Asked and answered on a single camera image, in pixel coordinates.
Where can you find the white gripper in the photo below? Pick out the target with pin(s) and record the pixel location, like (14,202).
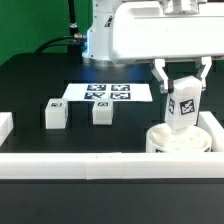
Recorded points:
(141,31)

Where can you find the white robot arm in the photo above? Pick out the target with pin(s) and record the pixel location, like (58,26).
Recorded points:
(97,51)

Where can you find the white marker sheet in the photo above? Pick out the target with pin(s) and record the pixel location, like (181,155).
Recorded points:
(117,92)

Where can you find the white left fence bar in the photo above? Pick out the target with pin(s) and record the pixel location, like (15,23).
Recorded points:
(6,125)

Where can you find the white front fence bar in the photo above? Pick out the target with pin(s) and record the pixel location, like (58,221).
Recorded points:
(87,166)

